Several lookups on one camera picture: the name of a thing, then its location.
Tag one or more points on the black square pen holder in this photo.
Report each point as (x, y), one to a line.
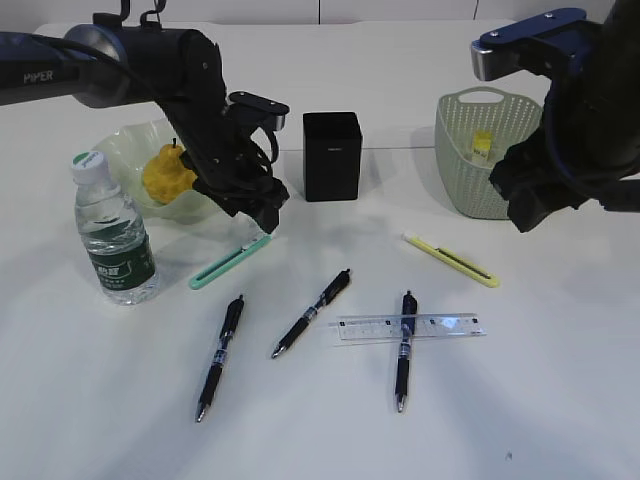
(332, 145)

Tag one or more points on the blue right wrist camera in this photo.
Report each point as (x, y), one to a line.
(543, 44)

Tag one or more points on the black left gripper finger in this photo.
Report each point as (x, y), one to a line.
(265, 216)

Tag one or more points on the green wavy glass plate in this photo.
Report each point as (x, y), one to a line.
(128, 151)

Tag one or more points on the yellow utility knife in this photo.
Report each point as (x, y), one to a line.
(453, 260)

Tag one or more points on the black gel pen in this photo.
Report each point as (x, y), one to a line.
(409, 312)
(227, 332)
(337, 285)

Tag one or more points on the green woven plastic basket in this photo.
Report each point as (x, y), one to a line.
(511, 118)

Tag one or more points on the yellow pear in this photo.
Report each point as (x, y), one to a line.
(165, 177)

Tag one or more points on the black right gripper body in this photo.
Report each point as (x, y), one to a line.
(527, 181)

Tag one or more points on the left black gel pen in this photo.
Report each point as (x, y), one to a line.
(227, 332)

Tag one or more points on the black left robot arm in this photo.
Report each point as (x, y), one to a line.
(180, 70)

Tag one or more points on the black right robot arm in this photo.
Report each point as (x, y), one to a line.
(586, 146)

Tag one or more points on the clear plastic ruler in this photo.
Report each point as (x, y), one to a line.
(363, 329)

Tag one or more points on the right black gel pen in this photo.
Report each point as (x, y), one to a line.
(409, 312)

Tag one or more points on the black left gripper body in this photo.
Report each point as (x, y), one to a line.
(235, 173)

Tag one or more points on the middle black gel pen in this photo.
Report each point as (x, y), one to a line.
(337, 285)

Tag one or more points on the green utility knife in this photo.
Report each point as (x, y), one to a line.
(222, 266)

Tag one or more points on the clear water bottle green label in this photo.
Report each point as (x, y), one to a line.
(112, 232)

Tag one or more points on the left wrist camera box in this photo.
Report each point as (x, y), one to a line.
(252, 110)

